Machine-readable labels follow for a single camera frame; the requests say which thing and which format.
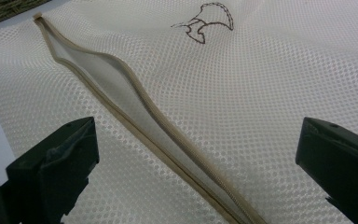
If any green woven basket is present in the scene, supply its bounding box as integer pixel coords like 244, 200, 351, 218
0, 0, 52, 31

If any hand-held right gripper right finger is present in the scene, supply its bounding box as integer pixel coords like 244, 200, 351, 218
295, 117, 358, 224

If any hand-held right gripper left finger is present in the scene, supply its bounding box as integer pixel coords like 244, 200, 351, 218
6, 117, 100, 224

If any white mesh laundry bag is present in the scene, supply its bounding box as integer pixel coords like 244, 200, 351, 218
0, 0, 358, 224

